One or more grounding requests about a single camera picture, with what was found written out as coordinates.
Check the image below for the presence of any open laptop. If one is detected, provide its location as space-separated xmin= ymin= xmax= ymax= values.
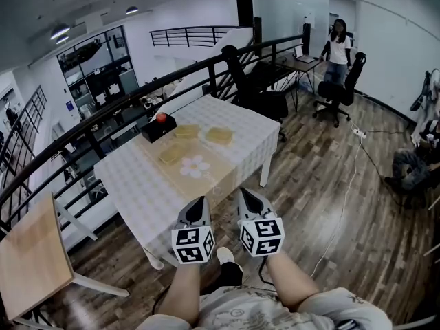
xmin=294 ymin=45 xmax=320 ymax=65

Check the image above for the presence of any person's black trouser leg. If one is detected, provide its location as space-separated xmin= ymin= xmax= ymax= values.
xmin=205 ymin=261 xmax=244 ymax=297

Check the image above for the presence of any light wooden chair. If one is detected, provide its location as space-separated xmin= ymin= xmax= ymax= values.
xmin=0 ymin=192 xmax=131 ymax=326

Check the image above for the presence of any black box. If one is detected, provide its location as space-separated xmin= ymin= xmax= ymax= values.
xmin=141 ymin=114 xmax=178 ymax=143

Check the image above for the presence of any person's white shoe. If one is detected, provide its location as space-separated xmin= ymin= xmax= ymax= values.
xmin=215 ymin=246 xmax=244 ymax=272

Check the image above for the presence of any wooden desk with metal legs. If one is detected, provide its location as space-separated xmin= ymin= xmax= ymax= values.
xmin=273 ymin=52 xmax=327 ymax=113

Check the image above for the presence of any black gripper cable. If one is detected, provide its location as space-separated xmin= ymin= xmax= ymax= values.
xmin=257 ymin=254 xmax=276 ymax=287

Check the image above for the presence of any beige mat with daisy print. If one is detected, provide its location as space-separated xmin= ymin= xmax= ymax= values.
xmin=133 ymin=129 xmax=241 ymax=212

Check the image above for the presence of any black floor cable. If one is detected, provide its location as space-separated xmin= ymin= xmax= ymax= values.
xmin=360 ymin=129 xmax=415 ymax=208

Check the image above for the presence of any white cable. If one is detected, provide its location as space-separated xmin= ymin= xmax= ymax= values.
xmin=310 ymin=136 xmax=364 ymax=278

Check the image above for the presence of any person's left forearm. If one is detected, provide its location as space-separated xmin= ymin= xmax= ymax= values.
xmin=156 ymin=261 xmax=204 ymax=325

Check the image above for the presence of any white table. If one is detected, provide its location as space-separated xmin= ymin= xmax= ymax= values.
xmin=93 ymin=93 xmax=282 ymax=271

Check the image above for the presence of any white checkered tablecloth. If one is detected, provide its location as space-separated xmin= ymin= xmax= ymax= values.
xmin=93 ymin=93 xmax=282 ymax=258

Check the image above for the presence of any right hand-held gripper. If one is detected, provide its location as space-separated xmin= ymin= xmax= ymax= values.
xmin=236 ymin=186 xmax=286 ymax=258

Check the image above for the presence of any standing fan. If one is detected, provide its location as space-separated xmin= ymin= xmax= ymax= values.
xmin=409 ymin=67 xmax=440 ymax=113

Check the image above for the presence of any small clear yellowish container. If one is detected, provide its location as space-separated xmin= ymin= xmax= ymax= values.
xmin=205 ymin=126 xmax=234 ymax=146
xmin=158 ymin=142 xmax=190 ymax=166
xmin=173 ymin=123 xmax=201 ymax=140

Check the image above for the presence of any black metal railing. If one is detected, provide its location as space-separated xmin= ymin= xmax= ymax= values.
xmin=0 ymin=34 xmax=305 ymax=235

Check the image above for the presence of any person's patterned grey shirt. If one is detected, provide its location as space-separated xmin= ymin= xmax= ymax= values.
xmin=135 ymin=285 xmax=393 ymax=330

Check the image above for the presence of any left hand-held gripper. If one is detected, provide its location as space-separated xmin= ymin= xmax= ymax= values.
xmin=170 ymin=195 xmax=216 ymax=265

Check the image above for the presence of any person's right forearm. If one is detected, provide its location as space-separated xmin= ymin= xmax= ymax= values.
xmin=264 ymin=251 xmax=326 ymax=312

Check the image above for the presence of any black framed glass cabinet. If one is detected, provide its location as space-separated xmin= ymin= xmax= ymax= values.
xmin=56 ymin=25 xmax=140 ymax=120

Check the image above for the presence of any black office chair with headrest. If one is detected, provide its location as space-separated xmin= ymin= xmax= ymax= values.
xmin=311 ymin=52 xmax=367 ymax=129

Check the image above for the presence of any black tall speaker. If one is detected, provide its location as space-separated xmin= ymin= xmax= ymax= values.
xmin=302 ymin=22 xmax=312 ymax=56

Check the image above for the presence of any black balcony railing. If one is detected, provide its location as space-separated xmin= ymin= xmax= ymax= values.
xmin=149 ymin=25 xmax=256 ymax=49

